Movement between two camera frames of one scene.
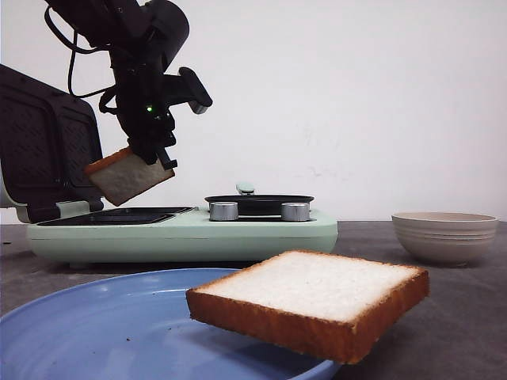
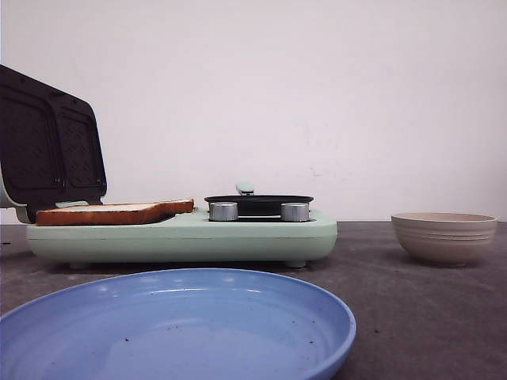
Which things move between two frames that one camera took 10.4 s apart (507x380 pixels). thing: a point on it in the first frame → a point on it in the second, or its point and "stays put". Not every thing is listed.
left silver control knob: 223,211 stays put
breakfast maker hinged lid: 48,136 stays put
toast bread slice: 121,176 → 116,214
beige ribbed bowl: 446,238 stays put
